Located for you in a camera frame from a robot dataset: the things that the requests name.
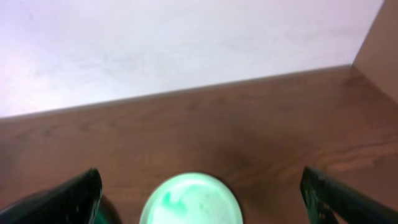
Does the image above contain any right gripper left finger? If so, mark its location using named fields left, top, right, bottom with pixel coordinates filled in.
left=1, top=169, right=103, bottom=224

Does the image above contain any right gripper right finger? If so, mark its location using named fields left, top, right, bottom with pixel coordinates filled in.
left=300, top=167, right=397, bottom=224

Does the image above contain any light green plate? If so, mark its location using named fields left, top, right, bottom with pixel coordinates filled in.
left=139, top=172, right=244, bottom=224

